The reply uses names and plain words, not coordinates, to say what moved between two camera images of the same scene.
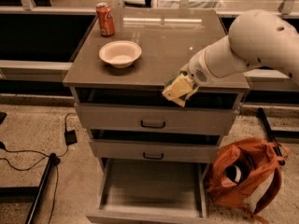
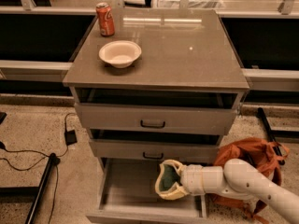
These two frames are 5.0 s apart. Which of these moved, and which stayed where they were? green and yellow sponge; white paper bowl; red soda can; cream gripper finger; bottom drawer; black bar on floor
Moved: green and yellow sponge; cream gripper finger
Stayed: black bar on floor; red soda can; white paper bowl; bottom drawer
